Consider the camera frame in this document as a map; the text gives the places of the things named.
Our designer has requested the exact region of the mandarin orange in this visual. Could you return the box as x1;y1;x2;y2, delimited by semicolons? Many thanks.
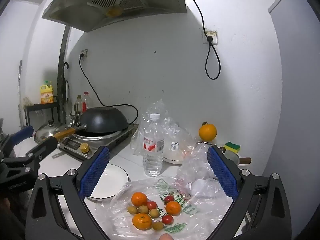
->
131;192;148;207
132;213;152;230
165;201;182;216

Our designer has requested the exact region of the small yellow-green fruit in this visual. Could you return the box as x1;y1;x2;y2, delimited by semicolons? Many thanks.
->
138;205;149;214
149;209;160;218
152;221;164;231
127;206;139;215

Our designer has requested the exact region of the cherry tomato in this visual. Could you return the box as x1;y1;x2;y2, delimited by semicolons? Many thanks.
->
162;215;174;225
164;195;174;204
146;201;157;210

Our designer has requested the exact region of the mandarin orange bottom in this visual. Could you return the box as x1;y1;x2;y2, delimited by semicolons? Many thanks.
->
132;213;152;230

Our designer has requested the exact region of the cherry tomato bottom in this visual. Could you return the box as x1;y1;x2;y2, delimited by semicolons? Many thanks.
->
162;215;174;225

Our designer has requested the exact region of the small yellow-green fruit bottom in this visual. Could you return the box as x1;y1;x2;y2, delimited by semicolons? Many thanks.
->
152;221;164;231

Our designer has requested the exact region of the cherry tomato top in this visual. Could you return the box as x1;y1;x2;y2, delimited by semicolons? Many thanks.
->
164;195;174;204

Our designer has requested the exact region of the person's fingertip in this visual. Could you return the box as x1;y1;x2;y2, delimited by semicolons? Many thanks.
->
159;233;174;240

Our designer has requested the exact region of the white plate black rim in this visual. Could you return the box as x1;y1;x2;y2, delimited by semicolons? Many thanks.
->
87;164;129;201

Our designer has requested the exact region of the steel pot lid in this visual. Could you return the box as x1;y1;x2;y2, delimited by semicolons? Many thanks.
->
34;120;70;144

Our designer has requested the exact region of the yellow green sponge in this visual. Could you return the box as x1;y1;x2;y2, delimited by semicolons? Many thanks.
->
224;142;241;154

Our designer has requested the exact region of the crumpled clear plastic bag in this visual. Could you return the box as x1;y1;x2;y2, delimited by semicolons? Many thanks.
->
176;142;225;198

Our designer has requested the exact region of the black metal shelf rack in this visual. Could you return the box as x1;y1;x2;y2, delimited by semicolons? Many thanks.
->
23;95;61;126

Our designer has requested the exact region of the large orange on bowl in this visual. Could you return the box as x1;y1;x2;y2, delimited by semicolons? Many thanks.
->
199;122;217;142

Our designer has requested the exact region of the yellow detergent bottle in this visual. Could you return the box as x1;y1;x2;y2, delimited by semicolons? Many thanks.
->
40;81;54;104

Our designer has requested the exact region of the clear bag over white bowl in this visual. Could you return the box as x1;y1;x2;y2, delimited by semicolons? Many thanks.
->
130;99;195;165

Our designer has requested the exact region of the dark vertical pipe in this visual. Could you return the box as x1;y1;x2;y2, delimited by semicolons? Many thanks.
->
57;26;70;123

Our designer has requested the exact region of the dark sauce bottle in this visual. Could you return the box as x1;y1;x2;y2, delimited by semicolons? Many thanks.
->
74;95;82;115

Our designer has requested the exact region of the black umbrella on pipe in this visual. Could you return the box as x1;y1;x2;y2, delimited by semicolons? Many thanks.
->
62;62;69;118

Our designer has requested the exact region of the clear plastic water bottle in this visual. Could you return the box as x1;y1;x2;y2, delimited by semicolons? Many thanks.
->
143;113;164;177

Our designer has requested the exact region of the red cap oil bottle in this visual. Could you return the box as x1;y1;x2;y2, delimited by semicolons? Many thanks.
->
81;92;92;113

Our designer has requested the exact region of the metal range hood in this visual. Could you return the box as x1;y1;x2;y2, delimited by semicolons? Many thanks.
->
42;0;187;33

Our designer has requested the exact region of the small pan wooden handle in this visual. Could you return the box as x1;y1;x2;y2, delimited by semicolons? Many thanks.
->
219;146;252;166

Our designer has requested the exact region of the black wok with wooden handle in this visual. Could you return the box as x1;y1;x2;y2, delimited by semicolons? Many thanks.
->
53;107;129;140

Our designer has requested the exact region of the black cooker power cable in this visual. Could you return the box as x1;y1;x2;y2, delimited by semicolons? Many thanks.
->
79;53;139;126

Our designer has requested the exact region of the white wall socket left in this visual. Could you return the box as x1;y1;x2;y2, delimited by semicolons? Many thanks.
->
80;49;88;59

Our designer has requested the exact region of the white wall socket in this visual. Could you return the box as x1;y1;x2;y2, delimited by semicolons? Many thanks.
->
203;30;218;46
80;49;88;59

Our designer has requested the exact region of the black hood power cable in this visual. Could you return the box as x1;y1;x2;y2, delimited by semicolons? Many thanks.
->
180;0;222;81

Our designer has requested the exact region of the white wall socket right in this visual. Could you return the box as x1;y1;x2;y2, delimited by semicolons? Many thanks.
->
203;30;218;46

